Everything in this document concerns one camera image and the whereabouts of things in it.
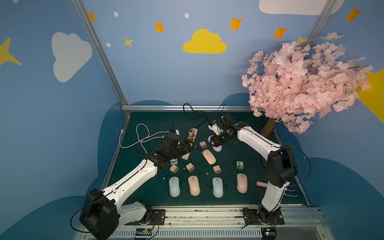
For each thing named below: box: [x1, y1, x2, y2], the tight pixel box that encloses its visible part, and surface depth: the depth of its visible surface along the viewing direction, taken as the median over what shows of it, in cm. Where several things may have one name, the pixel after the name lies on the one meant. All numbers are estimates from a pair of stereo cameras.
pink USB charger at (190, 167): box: [186, 162, 196, 173], surface depth 92 cm
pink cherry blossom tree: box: [241, 32, 373, 136], surface depth 67 cm
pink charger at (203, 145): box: [199, 141, 208, 150], surface depth 103 cm
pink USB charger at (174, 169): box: [169, 164, 180, 174], surface depth 91 cm
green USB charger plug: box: [236, 160, 244, 171], surface depth 91 cm
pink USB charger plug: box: [212, 165, 222, 175], surface depth 91 cm
